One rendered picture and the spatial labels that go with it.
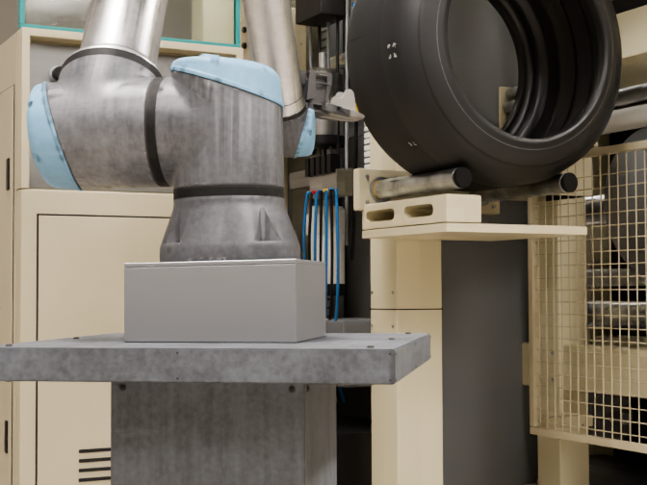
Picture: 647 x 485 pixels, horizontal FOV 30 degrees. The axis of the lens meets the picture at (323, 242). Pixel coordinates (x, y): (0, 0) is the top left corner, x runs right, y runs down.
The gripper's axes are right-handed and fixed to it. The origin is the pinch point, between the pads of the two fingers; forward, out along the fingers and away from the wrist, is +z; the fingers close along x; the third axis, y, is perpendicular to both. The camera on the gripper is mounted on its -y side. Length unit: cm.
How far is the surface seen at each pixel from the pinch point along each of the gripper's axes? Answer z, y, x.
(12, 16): 10, 112, 416
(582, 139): 49, 3, -12
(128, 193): -29, -16, 56
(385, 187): 19.4, -9.5, 19.8
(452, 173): 19.5, -8.8, -7.4
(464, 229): 23.0, -20.2, -8.6
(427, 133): 12.8, -1.4, -6.8
